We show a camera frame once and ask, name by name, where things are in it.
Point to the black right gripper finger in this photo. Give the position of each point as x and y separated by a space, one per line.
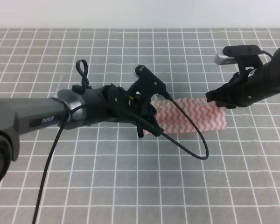
214 95
220 104

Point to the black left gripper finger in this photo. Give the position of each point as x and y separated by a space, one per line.
140 127
157 130

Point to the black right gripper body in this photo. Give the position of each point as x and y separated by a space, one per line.
259 84

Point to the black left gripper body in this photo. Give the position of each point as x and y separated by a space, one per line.
112 103

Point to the pink white wavy striped towel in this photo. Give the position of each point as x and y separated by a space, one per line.
206 116

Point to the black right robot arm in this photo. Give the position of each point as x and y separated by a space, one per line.
254 81

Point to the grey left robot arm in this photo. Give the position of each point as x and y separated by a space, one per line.
71 109

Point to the grey grid pattern tablecloth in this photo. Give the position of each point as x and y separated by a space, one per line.
105 174

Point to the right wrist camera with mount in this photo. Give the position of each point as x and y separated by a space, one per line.
245 56

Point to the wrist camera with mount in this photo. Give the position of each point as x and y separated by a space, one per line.
147 85
245 56

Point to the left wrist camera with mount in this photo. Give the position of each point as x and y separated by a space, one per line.
147 85

